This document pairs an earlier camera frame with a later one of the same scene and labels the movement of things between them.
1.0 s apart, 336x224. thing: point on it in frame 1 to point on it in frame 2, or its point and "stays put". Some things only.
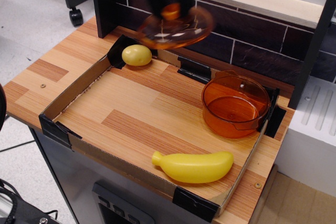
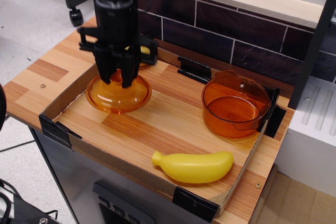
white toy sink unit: x=308 y=155 stays put
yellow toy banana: x=194 y=168 stays put
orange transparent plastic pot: x=232 y=104 stays put
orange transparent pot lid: x=172 y=30 to x=114 y=97
